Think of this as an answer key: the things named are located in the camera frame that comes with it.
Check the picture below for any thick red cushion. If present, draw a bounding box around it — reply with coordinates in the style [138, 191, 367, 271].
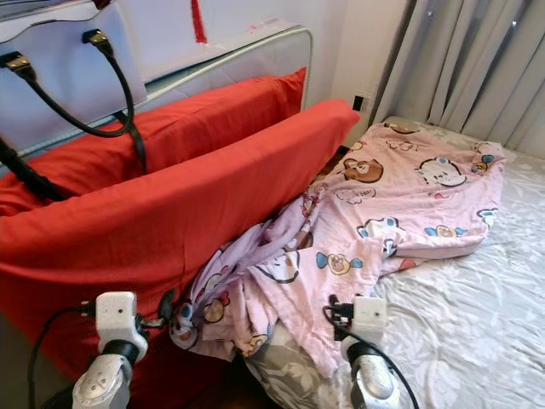
[0, 98, 361, 401]

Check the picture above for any pink cartoon print blanket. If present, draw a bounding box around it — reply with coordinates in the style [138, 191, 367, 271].
[170, 122, 506, 380]

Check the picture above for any bed with floral grey sheet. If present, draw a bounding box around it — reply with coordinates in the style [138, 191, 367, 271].
[243, 115, 545, 409]

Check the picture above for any thin red cushion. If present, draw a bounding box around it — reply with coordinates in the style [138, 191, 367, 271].
[0, 68, 307, 218]

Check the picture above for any white leather handbag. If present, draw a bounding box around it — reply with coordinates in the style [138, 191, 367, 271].
[0, 0, 147, 158]

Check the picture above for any grey pleated curtain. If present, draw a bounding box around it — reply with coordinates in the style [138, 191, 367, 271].
[375, 0, 545, 156]

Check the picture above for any red hanging tassel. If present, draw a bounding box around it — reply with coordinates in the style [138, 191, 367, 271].
[192, 0, 209, 45]

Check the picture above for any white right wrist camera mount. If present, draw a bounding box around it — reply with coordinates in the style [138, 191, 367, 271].
[351, 296, 390, 346]

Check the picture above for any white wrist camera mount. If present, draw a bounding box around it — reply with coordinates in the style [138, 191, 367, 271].
[95, 291, 147, 346]
[351, 296, 390, 346]

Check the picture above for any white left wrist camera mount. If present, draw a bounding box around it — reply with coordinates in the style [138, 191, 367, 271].
[95, 291, 147, 346]

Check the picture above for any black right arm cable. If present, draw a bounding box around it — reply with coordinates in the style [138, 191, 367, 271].
[328, 320, 422, 409]

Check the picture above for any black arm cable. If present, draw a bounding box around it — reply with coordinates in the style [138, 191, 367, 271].
[328, 320, 422, 409]
[27, 305, 99, 406]

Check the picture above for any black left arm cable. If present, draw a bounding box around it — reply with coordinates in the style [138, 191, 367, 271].
[27, 305, 99, 406]

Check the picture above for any black handbag handle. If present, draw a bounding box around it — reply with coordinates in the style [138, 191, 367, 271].
[2, 28, 147, 176]

